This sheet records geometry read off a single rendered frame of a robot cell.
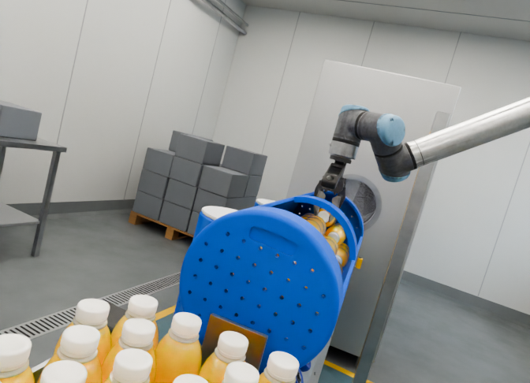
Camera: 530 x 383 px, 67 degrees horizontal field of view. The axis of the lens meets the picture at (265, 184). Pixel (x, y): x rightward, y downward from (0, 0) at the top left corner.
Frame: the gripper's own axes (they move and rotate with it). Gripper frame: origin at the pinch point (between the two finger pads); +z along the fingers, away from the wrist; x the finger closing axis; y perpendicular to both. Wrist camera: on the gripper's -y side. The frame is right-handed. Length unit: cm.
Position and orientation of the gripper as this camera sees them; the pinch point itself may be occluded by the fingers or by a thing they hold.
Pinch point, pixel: (322, 216)
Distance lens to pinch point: 132.4
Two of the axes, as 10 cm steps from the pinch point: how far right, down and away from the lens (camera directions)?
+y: 2.8, -0.2, 9.6
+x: -9.2, -2.8, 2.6
